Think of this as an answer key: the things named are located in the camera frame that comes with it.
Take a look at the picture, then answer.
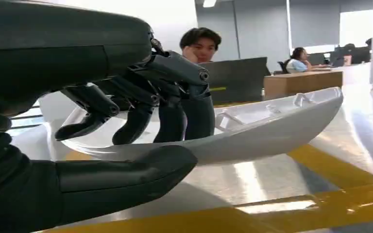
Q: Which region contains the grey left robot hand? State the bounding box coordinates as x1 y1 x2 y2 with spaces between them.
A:
0 0 216 233

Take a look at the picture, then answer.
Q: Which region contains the white plastic shell part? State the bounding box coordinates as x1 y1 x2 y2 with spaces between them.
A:
46 86 344 166

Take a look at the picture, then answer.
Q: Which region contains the yellow tape strip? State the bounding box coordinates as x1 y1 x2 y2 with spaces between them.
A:
288 144 373 190
65 150 94 162

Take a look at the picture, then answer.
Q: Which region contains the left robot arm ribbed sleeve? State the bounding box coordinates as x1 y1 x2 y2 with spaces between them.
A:
0 110 32 200

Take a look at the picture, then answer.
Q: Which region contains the person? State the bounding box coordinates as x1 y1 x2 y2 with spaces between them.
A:
179 27 222 64
285 47 333 74

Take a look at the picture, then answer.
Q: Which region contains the dark grey panel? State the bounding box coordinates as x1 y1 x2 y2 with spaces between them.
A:
199 57 271 105

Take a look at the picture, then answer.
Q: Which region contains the brown cardboard box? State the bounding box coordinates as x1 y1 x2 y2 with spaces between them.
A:
263 70 344 100

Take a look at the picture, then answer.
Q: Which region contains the dark computer monitor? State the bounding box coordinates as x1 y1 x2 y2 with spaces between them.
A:
329 45 373 67

